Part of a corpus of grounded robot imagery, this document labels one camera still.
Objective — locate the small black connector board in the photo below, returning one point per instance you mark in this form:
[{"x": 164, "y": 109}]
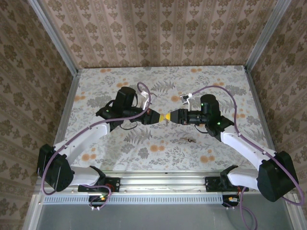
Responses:
[
  {"x": 97, "y": 198},
  {"x": 230, "y": 200}
]

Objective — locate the floral tablecloth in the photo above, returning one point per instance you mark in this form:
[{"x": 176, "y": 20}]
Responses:
[{"x": 168, "y": 79}]

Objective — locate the aluminium frame post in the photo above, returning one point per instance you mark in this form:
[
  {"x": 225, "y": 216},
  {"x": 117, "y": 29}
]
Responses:
[
  {"x": 266, "y": 36},
  {"x": 55, "y": 36}
]

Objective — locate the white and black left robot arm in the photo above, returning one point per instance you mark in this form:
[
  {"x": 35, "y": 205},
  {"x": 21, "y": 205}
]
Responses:
[{"x": 84, "y": 139}]

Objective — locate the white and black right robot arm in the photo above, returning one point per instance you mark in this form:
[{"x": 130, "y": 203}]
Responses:
[{"x": 244, "y": 146}]

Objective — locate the aluminium table side rail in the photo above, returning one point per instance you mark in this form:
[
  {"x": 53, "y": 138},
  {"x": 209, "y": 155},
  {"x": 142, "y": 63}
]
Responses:
[
  {"x": 257, "y": 100},
  {"x": 68, "y": 100}
]

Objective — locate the grey metal panel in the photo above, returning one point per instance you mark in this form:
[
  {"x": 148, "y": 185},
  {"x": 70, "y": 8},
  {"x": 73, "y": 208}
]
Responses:
[{"x": 156, "y": 218}]

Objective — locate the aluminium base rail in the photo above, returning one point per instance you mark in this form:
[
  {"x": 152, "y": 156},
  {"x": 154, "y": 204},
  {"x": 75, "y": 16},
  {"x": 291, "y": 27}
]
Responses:
[{"x": 163, "y": 182}]

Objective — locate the small metal key bunch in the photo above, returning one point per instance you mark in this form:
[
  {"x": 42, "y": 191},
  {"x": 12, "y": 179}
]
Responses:
[{"x": 189, "y": 140}]

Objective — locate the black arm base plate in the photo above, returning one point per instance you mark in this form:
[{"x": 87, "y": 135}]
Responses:
[
  {"x": 211, "y": 184},
  {"x": 115, "y": 184}
]

